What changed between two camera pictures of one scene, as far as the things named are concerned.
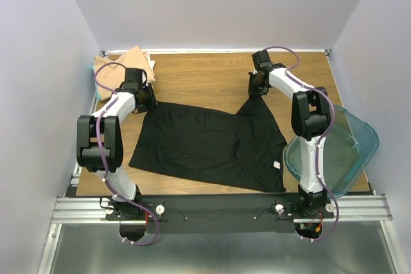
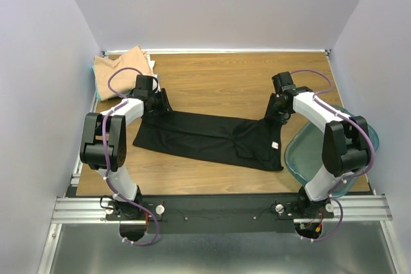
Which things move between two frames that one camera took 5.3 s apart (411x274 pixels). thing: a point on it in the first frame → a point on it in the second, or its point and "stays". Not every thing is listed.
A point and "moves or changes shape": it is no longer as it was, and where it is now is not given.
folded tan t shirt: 112,76 stays
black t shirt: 243,149 moves or changes shape
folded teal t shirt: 97,90 stays
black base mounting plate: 219,213 stays
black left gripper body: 149,100 → 160,102
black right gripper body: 255,88 → 274,111
